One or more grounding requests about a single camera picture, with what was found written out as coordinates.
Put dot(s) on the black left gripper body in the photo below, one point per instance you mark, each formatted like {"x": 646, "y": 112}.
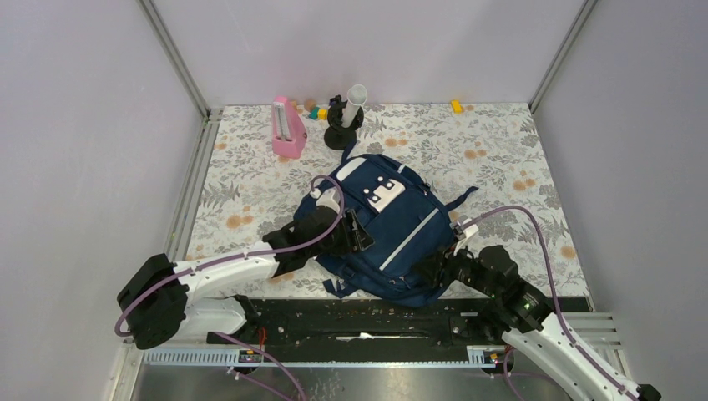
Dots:
{"x": 345, "y": 242}

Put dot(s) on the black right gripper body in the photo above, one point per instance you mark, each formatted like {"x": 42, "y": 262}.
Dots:
{"x": 459, "y": 267}

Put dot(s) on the navy blue backpack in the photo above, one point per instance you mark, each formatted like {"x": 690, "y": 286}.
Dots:
{"x": 407, "y": 222}

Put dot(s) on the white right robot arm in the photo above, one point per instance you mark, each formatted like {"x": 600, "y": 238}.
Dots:
{"x": 520, "y": 315}

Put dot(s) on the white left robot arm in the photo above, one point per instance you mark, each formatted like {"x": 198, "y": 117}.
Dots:
{"x": 168, "y": 299}

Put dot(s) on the black round stand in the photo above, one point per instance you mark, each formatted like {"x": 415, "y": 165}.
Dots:
{"x": 338, "y": 137}

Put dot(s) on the pink rack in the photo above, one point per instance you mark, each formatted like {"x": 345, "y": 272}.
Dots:
{"x": 288, "y": 131}

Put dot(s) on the green block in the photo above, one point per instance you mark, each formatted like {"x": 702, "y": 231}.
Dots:
{"x": 314, "y": 113}

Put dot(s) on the brown round block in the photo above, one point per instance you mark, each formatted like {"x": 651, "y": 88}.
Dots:
{"x": 310, "y": 104}

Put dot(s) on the white cylinder on stand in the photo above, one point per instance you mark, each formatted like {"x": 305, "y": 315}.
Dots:
{"x": 356, "y": 97}

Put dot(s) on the yellow block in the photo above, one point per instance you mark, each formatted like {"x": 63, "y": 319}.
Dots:
{"x": 456, "y": 106}

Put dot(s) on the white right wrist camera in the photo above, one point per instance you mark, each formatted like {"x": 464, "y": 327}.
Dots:
{"x": 464, "y": 232}

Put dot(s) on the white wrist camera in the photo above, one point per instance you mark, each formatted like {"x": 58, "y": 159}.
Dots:
{"x": 464, "y": 232}
{"x": 329, "y": 198}

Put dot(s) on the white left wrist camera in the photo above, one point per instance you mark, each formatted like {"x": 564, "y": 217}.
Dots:
{"x": 329, "y": 198}

